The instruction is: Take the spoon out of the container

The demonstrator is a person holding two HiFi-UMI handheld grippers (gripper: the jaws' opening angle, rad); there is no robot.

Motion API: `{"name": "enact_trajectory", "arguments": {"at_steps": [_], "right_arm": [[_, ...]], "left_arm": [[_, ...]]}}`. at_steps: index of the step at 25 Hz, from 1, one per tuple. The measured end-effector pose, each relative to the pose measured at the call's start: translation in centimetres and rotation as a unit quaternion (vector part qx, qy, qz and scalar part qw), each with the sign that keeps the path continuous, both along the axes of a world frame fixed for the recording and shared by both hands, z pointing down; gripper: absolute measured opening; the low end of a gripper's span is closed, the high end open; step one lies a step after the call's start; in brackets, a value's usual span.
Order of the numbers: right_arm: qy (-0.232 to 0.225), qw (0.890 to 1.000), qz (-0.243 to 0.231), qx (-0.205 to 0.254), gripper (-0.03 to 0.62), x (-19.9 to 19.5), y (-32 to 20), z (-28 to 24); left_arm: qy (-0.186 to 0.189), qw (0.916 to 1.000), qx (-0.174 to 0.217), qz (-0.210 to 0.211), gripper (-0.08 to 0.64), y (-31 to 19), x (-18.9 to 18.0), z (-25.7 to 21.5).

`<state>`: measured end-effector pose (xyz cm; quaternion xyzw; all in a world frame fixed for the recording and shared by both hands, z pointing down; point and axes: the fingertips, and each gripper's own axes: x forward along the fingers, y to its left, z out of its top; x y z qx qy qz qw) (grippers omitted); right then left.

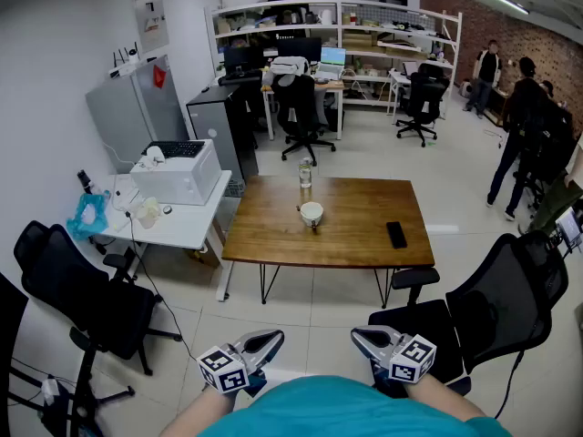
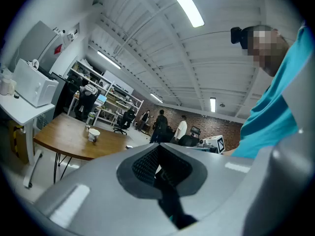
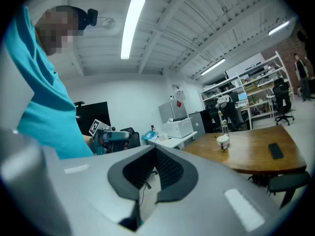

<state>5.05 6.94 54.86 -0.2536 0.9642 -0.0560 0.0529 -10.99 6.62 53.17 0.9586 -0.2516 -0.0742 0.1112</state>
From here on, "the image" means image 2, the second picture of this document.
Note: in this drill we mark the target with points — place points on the black office chair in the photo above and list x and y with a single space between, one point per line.
126 122
85 104
188 140

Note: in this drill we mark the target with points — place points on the cardboard box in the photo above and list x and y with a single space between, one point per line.
18 141

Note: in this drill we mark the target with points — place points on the white desk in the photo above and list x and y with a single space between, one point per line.
19 109

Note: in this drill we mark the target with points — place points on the long ceiling light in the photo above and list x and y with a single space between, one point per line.
108 59
212 104
156 97
183 4

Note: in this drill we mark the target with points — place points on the black tape roll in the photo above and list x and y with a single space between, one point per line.
16 96

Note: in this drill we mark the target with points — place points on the grey white jacket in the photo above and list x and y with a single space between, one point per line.
89 89

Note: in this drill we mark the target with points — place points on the small white device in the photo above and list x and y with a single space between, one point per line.
34 63

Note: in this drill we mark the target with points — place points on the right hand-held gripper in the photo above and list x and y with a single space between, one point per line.
217 142

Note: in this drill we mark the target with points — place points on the black head camera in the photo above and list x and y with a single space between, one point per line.
237 35

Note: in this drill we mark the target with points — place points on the white ceramic mug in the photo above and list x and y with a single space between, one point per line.
93 134

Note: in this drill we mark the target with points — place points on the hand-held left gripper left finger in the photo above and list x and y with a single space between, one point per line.
110 200

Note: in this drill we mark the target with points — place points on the person's head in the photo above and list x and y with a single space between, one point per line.
268 50

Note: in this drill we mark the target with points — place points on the wooden table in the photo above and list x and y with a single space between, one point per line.
73 136

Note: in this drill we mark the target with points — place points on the white microwave oven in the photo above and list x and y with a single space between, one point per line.
34 83

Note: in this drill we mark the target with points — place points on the white storage shelf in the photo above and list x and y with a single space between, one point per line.
115 95

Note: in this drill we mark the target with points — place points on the white router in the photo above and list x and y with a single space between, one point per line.
59 31

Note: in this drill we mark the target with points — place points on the red sticker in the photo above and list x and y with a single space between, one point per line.
58 49

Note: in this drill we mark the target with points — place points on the grey fridge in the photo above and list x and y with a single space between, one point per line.
37 43

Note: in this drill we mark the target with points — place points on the small black monitor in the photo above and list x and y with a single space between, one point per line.
195 130

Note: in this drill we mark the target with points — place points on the black computer tower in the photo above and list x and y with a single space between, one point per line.
60 95

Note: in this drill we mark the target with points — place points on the person's teal shirt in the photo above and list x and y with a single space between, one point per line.
273 114

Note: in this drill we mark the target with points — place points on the open laptop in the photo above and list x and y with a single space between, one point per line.
102 98

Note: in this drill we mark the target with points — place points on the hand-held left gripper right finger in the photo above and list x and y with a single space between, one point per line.
221 185

